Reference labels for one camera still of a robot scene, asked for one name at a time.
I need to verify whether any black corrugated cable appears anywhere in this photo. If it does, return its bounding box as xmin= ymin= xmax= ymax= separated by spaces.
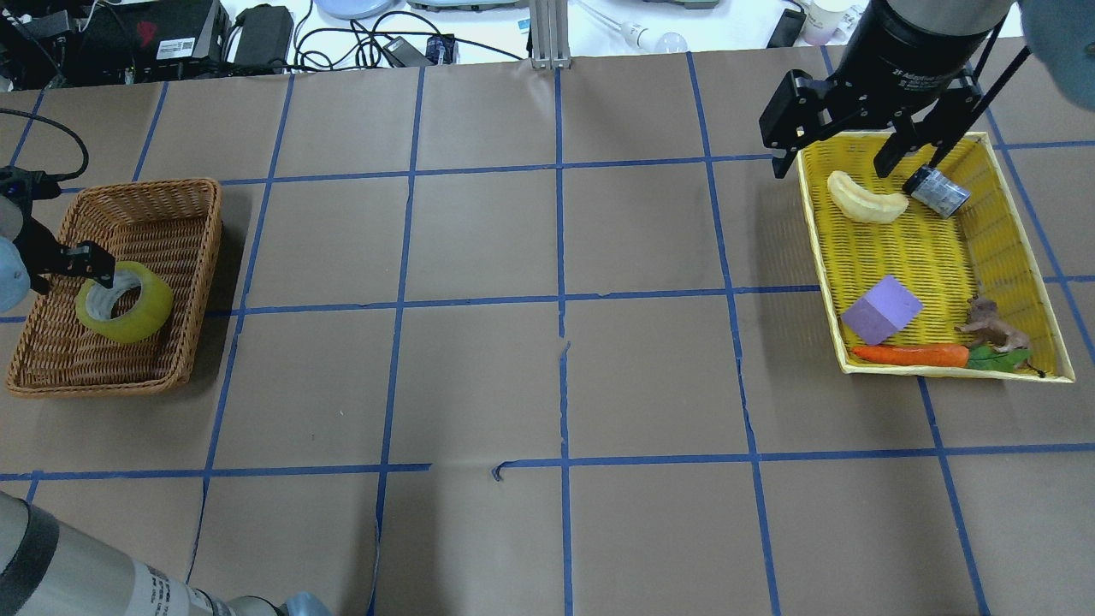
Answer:
xmin=0 ymin=108 xmax=90 ymax=182

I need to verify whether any brown wicker basket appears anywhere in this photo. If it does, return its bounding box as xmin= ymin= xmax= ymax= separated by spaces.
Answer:
xmin=5 ymin=178 xmax=223 ymax=398

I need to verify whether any black power adapter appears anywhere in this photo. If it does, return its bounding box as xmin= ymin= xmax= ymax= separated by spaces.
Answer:
xmin=231 ymin=4 xmax=293 ymax=74

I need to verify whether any pale croissant toy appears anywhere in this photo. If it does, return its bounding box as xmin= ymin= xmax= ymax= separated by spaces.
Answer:
xmin=826 ymin=170 xmax=909 ymax=225

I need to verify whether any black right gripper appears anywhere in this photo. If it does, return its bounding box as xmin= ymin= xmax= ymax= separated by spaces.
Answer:
xmin=759 ymin=47 xmax=1031 ymax=179

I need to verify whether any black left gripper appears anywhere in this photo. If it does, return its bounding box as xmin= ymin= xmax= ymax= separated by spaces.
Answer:
xmin=1 ymin=167 xmax=116 ymax=295

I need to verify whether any yellow woven tray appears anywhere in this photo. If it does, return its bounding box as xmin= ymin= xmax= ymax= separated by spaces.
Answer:
xmin=796 ymin=130 xmax=1076 ymax=383

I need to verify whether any purple foam cube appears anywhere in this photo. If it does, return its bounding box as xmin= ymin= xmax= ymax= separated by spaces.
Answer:
xmin=840 ymin=275 xmax=924 ymax=346

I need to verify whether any brown toy animal figure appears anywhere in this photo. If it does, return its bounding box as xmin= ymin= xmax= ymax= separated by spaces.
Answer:
xmin=954 ymin=295 xmax=1030 ymax=353

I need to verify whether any orange toy carrot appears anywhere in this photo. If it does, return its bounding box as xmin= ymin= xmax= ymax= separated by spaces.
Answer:
xmin=851 ymin=344 xmax=1047 ymax=377

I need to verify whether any yellow clear tape roll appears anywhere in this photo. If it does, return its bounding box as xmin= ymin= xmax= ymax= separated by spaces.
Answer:
xmin=74 ymin=261 xmax=175 ymax=344

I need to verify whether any white light bulb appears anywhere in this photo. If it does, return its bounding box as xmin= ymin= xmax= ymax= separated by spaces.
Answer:
xmin=618 ymin=22 xmax=690 ymax=54

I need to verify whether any aluminium frame post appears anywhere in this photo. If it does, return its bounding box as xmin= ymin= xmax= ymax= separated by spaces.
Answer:
xmin=528 ymin=0 xmax=572 ymax=70

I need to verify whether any small silver can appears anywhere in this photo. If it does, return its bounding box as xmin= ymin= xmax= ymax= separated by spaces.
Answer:
xmin=903 ymin=165 xmax=971 ymax=219

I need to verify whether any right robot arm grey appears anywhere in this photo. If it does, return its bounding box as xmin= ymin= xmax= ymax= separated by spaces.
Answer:
xmin=759 ymin=1 xmax=1094 ymax=179

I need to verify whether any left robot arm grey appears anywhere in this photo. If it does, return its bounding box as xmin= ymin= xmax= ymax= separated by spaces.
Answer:
xmin=3 ymin=167 xmax=329 ymax=615

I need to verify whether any black equipment box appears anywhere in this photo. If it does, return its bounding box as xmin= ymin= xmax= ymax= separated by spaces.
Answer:
xmin=3 ymin=1 xmax=229 ymax=90

